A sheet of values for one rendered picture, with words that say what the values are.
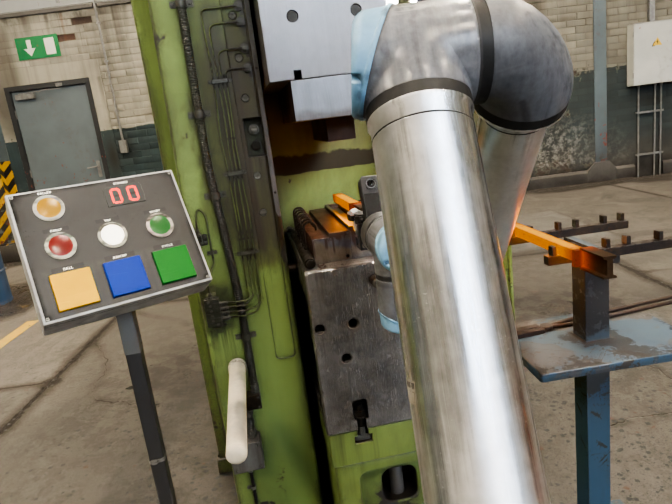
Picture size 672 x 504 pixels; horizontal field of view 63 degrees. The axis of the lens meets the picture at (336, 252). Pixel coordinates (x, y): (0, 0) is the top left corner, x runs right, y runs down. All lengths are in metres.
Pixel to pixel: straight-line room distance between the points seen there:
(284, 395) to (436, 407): 1.19
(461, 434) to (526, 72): 0.37
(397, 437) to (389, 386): 0.15
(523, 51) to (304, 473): 1.45
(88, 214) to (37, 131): 6.94
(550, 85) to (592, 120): 7.59
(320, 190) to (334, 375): 0.68
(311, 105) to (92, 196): 0.53
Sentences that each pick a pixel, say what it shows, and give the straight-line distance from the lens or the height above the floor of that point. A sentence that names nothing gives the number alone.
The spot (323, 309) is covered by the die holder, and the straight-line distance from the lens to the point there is 1.38.
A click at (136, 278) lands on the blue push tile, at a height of 1.00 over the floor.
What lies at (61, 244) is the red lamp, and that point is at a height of 1.09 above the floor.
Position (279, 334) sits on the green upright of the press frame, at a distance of 1.60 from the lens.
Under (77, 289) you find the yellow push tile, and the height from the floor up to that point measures 1.01.
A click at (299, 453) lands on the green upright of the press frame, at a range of 1.77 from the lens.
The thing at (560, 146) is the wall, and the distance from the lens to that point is 8.09.
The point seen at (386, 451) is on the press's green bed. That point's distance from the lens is 1.59.
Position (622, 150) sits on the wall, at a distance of 8.47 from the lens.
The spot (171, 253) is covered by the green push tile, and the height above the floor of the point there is 1.03.
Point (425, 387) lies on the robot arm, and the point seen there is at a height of 1.02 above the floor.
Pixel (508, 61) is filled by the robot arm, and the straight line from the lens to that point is 0.63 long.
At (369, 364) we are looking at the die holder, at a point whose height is 0.65.
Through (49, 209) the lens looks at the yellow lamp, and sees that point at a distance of 1.26.
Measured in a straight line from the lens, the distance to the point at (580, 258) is 1.20.
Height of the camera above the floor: 1.27
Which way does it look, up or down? 13 degrees down
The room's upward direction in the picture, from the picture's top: 7 degrees counter-clockwise
